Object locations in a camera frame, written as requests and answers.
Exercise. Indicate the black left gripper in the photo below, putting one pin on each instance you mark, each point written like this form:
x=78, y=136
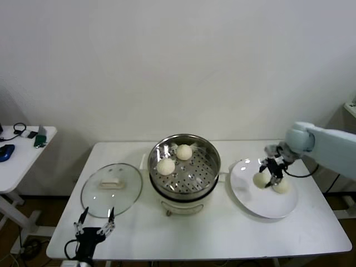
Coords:
x=87, y=239

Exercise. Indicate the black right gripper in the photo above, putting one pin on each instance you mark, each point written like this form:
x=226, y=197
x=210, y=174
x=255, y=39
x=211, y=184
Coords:
x=275, y=167

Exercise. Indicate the white steamed baozi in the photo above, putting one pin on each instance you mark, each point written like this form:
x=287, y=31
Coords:
x=260, y=181
x=283, y=188
x=166, y=167
x=184, y=152

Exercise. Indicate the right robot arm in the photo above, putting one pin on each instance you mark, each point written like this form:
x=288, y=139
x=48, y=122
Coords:
x=328, y=144

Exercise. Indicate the stainless steel steamer basket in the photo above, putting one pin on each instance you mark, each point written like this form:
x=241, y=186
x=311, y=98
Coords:
x=194, y=172

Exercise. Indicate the white round plate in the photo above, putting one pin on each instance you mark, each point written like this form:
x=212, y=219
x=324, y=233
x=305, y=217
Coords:
x=264, y=205

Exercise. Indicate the cream electric cooking pot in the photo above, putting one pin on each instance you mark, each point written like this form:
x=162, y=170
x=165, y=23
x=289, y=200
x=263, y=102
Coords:
x=180, y=207

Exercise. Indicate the white side table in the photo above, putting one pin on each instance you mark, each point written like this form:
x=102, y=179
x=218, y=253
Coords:
x=16, y=172

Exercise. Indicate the white cabinet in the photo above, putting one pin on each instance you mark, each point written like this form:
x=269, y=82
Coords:
x=351, y=114

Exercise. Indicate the green circuit board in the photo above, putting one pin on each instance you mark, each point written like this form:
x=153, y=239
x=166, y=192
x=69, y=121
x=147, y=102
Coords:
x=40, y=137

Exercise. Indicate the small black device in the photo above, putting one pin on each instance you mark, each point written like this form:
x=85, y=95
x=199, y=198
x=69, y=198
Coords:
x=32, y=135

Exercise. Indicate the blue computer mouse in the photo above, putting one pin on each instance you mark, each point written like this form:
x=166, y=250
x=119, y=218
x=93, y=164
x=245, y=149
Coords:
x=6, y=153

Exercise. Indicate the small white case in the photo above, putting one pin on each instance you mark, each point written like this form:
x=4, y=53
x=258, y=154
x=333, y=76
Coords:
x=25, y=134

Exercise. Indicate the black flat device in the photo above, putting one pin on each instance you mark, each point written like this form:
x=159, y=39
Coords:
x=0, y=128

